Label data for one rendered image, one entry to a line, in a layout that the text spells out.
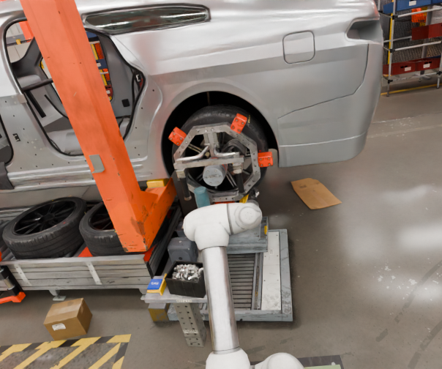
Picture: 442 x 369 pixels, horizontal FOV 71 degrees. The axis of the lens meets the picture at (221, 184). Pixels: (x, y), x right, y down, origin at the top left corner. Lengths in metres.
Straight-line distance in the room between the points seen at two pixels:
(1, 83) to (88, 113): 1.10
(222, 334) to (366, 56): 1.59
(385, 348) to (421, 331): 0.24
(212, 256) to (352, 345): 1.09
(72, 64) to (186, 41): 0.67
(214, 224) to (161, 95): 1.10
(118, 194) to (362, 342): 1.58
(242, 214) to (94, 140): 0.89
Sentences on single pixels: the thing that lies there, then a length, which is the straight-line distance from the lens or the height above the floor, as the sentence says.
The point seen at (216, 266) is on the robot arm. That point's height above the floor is 0.86.
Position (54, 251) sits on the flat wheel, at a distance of 2.78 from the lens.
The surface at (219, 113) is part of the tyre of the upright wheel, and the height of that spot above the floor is 1.17.
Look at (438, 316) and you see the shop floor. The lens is 2.28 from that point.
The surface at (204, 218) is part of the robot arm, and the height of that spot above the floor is 1.00.
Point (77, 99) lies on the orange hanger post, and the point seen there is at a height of 1.47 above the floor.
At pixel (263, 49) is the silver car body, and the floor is 1.49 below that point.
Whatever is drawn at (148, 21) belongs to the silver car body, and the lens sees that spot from 2.07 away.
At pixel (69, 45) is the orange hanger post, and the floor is 1.70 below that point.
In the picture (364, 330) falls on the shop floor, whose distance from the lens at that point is 2.12.
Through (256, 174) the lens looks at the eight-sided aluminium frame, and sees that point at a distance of 2.02.
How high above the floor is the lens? 1.69
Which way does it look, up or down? 28 degrees down
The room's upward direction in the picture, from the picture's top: 12 degrees counter-clockwise
